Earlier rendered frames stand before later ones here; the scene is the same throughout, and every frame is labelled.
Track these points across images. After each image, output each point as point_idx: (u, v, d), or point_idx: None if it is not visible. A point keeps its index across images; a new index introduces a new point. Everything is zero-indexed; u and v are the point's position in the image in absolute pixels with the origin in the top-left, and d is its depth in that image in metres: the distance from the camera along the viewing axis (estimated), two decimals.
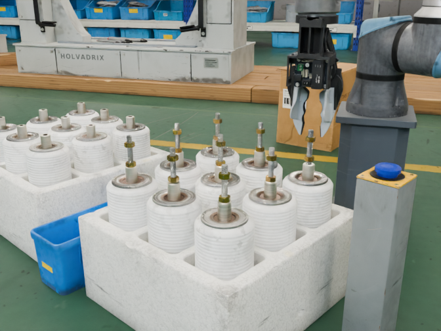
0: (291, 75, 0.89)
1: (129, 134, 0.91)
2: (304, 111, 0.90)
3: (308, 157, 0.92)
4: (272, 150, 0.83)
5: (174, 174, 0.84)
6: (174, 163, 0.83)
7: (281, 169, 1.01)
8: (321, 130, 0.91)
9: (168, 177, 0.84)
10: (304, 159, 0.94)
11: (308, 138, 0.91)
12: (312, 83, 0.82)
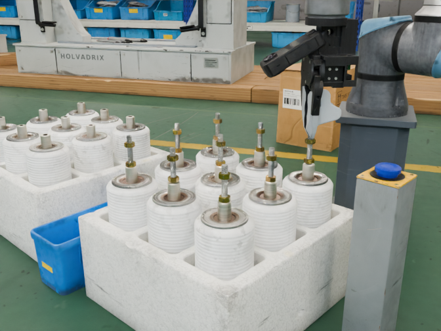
0: (322, 85, 0.84)
1: (129, 134, 0.91)
2: None
3: (312, 158, 0.93)
4: (272, 150, 0.83)
5: (174, 174, 0.84)
6: (174, 163, 0.83)
7: (281, 169, 1.01)
8: (306, 131, 0.92)
9: (168, 177, 0.84)
10: (308, 163, 0.93)
11: (315, 140, 0.92)
12: None
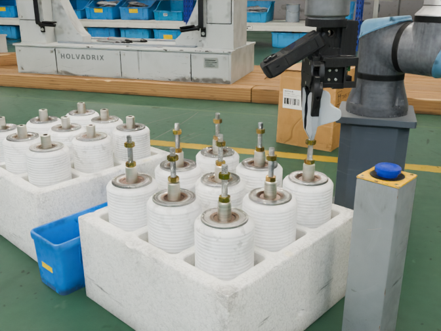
0: (322, 85, 0.85)
1: (129, 134, 0.91)
2: None
3: (307, 159, 0.93)
4: (272, 150, 0.83)
5: (174, 174, 0.84)
6: (174, 163, 0.83)
7: (281, 169, 1.01)
8: (306, 132, 0.92)
9: (168, 177, 0.84)
10: (305, 161, 0.94)
11: (307, 141, 0.91)
12: None
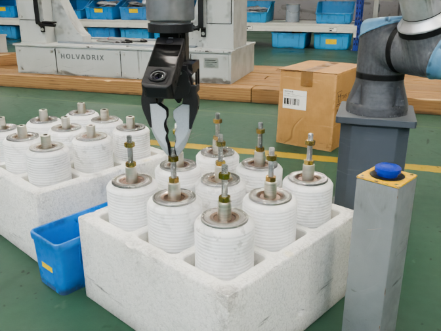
0: (195, 93, 0.79)
1: (129, 134, 0.91)
2: (176, 130, 0.82)
3: (312, 159, 0.93)
4: (272, 150, 0.83)
5: (173, 175, 0.84)
6: (173, 164, 0.83)
7: (281, 169, 1.01)
8: (168, 150, 0.82)
9: (168, 177, 0.84)
10: (310, 164, 0.93)
11: (315, 141, 0.92)
12: None
